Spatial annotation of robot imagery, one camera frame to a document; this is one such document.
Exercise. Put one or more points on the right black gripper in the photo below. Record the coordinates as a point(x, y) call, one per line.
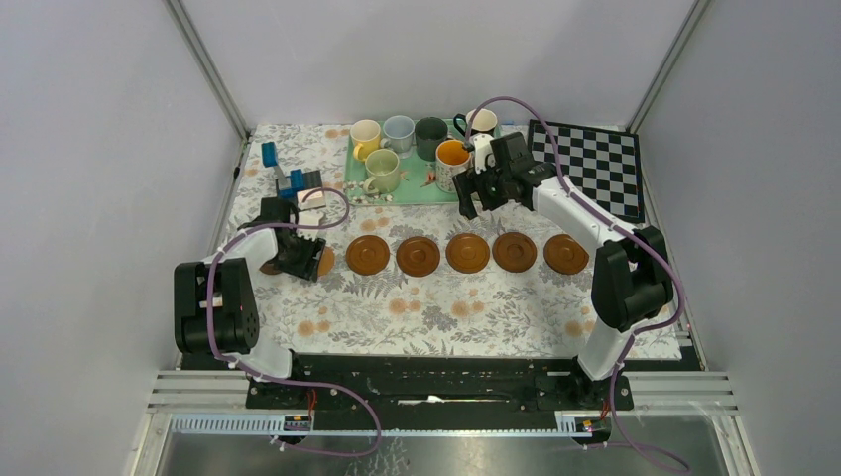
point(471, 181)

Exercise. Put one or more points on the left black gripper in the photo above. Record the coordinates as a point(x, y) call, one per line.
point(306, 267)

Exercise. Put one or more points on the small dark wooden coaster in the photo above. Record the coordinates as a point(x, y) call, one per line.
point(271, 268)

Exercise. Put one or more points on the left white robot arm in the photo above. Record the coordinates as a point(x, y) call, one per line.
point(215, 308)

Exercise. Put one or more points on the patterned mug orange inside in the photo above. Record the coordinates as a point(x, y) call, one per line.
point(451, 159)

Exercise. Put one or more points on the light wooden block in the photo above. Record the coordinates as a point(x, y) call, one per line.
point(311, 199)

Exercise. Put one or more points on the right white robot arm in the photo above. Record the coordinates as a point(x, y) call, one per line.
point(632, 280)

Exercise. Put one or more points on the blue block on stand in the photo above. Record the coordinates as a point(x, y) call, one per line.
point(270, 160)

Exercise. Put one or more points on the light blue mug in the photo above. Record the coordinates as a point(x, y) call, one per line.
point(398, 134)

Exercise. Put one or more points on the pale green mug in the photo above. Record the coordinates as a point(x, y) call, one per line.
point(383, 172)

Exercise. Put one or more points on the black mug white inside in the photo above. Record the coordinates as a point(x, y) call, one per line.
point(475, 122)

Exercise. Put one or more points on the dark green mug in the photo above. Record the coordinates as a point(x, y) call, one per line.
point(430, 132)

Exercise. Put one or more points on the small light wooden coaster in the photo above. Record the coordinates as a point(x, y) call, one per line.
point(327, 262)

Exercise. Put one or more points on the yellow mug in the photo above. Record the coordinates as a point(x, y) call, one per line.
point(366, 138)

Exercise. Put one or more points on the brown wooden coaster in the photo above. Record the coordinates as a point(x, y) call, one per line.
point(514, 252)
point(564, 255)
point(367, 255)
point(467, 253)
point(418, 256)

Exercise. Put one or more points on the dark base plate with blocks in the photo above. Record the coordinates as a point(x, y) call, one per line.
point(297, 181)

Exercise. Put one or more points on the floral tablecloth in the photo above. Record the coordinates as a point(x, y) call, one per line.
point(535, 313)

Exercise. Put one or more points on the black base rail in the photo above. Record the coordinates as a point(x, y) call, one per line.
point(418, 393)

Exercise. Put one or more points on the black white chessboard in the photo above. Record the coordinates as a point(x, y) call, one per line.
point(604, 165)

